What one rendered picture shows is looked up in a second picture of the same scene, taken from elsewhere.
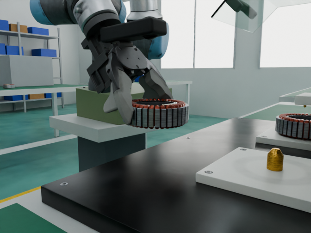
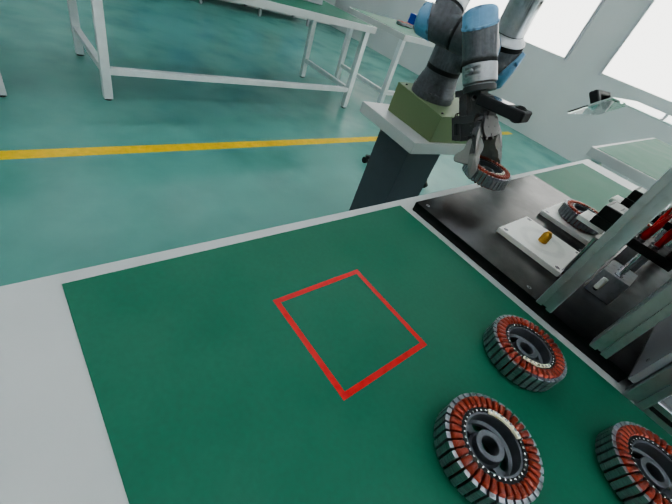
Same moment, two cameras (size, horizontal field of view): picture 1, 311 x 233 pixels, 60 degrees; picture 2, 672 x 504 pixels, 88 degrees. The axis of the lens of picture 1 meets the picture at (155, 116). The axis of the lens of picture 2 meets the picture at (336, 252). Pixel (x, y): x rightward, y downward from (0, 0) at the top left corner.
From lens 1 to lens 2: 51 cm
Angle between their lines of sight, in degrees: 29
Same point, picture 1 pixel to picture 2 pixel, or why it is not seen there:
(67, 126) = (381, 122)
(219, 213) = (506, 253)
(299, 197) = (546, 261)
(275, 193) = (536, 255)
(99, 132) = (415, 145)
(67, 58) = not seen: outside the picture
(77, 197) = (438, 217)
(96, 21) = (480, 88)
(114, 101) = (466, 158)
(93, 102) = (413, 108)
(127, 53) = (489, 122)
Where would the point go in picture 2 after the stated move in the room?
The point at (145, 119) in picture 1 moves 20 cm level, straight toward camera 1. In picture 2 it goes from (481, 179) to (495, 226)
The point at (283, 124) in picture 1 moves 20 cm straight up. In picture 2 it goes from (566, 210) to (630, 138)
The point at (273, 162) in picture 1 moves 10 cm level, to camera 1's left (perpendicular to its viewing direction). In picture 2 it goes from (544, 238) to (501, 221)
